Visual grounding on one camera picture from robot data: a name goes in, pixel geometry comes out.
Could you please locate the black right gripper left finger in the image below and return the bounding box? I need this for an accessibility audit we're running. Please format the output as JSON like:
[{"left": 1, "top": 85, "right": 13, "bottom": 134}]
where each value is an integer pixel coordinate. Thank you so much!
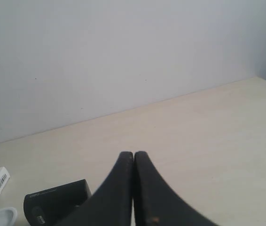
[{"left": 59, "top": 152, "right": 133, "bottom": 226}]

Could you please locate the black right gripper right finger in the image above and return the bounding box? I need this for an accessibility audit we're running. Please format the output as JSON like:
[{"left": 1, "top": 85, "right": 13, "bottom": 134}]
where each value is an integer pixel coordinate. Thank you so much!
[{"left": 134, "top": 151, "right": 214, "bottom": 226}]

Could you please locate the white plastic tray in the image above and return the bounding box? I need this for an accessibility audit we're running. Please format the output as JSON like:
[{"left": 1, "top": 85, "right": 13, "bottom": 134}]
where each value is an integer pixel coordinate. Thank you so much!
[{"left": 0, "top": 207, "right": 18, "bottom": 226}]

